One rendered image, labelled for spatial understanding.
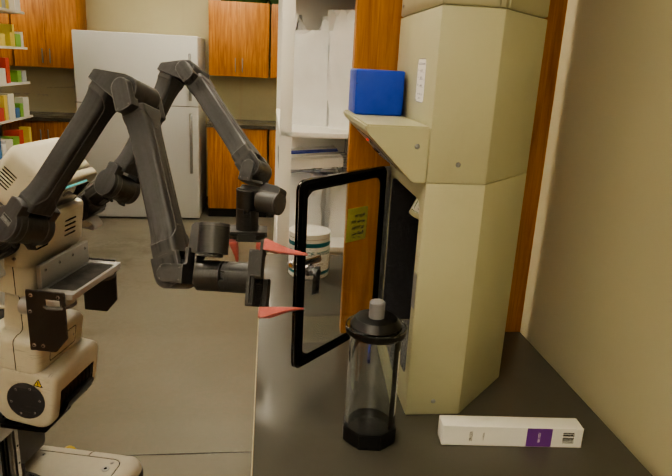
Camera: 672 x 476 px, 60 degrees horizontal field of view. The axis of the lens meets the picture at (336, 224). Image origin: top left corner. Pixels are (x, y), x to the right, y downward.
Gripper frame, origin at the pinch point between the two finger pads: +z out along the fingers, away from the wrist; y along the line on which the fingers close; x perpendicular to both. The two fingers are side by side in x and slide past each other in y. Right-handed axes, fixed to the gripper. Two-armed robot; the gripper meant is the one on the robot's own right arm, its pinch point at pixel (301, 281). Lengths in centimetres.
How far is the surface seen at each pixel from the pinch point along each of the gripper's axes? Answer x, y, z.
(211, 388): 186, -49, -86
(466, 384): 21.2, -17.8, 30.8
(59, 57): 385, 221, -350
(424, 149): -2.7, 24.1, 21.0
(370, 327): -2.1, -7.3, 13.2
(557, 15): 30, 66, 49
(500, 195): 10.3, 19.0, 35.4
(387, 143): -5.0, 24.4, 14.7
